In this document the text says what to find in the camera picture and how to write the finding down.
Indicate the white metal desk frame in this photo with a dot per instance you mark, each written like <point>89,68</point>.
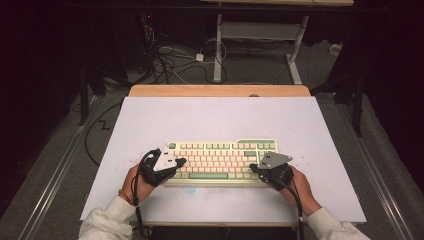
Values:
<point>256,30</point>

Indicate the person's right hand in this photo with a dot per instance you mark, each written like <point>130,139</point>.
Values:
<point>306,198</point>

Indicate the small white box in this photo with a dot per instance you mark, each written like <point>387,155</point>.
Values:
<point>335,49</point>

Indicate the person's left hand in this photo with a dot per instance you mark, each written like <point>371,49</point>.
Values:
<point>143,190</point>

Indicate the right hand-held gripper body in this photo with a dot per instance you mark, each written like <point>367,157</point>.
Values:
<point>273,160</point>

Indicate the black stand leg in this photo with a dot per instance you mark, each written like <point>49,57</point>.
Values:
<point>83,106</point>

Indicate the cream and green keyboard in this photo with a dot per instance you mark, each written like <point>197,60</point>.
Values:
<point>216,160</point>

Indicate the wooden table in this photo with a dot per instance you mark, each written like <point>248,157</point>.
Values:
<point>200,90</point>

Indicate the aluminium floor rail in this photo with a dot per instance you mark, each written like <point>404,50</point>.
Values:
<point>53,190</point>
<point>383,190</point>

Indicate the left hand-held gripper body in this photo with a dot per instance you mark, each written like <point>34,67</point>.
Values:
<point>165,160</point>

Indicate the white power adapter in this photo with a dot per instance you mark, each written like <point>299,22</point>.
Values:
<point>199,57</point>

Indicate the white table cover board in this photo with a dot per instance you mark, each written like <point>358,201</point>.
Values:
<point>216,116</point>

